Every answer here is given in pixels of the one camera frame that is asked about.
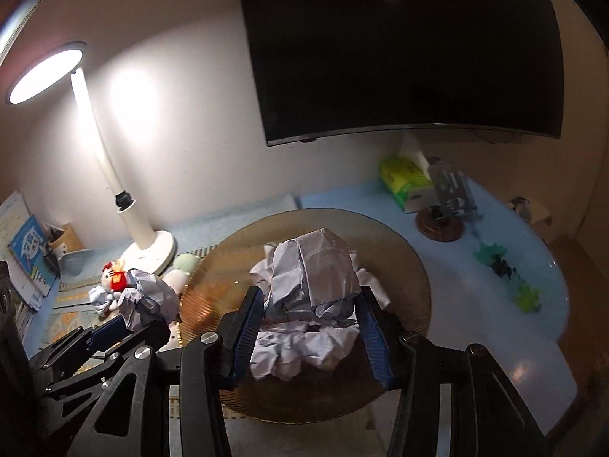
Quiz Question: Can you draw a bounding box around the black wall monitor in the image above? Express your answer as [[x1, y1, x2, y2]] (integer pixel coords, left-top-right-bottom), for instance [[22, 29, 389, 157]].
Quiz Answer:
[[241, 0, 564, 145]]

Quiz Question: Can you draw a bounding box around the green toy figure far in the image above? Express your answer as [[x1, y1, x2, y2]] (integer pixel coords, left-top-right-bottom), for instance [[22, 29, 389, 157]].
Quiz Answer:
[[474, 243, 508, 267]]

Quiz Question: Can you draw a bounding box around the large paper pile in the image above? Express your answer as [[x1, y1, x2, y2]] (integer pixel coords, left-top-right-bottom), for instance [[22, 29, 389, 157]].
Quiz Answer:
[[265, 228, 360, 327]]

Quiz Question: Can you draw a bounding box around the upper dango plush skewer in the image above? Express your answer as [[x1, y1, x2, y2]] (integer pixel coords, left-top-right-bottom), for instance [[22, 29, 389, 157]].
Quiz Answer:
[[162, 253, 201, 296]]

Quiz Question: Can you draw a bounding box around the metal phone stand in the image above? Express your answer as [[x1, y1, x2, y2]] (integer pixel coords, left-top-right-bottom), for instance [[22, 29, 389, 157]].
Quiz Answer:
[[415, 157, 477, 243]]

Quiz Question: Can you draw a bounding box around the crumpled paper in bowl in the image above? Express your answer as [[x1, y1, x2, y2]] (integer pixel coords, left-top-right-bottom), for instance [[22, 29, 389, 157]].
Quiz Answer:
[[250, 250, 390, 382]]

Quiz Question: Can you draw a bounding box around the hello kitty plush toy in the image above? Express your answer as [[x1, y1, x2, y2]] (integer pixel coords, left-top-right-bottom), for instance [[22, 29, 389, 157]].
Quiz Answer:
[[100, 260, 128, 293]]

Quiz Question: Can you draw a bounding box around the green tissue box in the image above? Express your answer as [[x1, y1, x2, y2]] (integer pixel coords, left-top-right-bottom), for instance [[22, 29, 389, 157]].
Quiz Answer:
[[379, 133, 438, 214]]

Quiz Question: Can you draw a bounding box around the green toy figure near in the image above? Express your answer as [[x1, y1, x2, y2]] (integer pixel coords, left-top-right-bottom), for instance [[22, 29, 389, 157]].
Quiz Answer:
[[513, 282, 542, 314]]

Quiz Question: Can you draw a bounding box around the green toy figure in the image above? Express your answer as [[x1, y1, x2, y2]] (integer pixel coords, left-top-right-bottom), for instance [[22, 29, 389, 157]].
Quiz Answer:
[[513, 282, 542, 314], [474, 243, 508, 267]]

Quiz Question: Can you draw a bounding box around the white desk lamp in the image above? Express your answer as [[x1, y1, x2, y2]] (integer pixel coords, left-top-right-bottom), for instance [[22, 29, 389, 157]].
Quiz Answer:
[[6, 42, 177, 275]]

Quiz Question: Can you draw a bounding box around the amber ribbed glass bowl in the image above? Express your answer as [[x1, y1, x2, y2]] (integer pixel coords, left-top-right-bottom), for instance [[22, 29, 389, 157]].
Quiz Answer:
[[179, 207, 434, 425]]

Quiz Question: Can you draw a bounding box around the blue cover book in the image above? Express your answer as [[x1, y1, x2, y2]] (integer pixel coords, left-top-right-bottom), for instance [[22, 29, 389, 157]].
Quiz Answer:
[[8, 215, 57, 297]]

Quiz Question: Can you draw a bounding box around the cardboard pen box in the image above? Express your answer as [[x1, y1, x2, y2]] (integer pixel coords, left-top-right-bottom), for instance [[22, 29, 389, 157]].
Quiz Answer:
[[49, 223, 86, 256]]

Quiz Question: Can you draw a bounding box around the white paper ball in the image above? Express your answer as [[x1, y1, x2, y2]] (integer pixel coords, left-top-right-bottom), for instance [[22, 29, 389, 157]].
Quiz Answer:
[[89, 268, 180, 332]]

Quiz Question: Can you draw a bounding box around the black toy figure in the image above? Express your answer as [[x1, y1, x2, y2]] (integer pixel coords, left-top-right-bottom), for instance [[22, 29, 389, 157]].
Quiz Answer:
[[491, 255, 516, 281]]

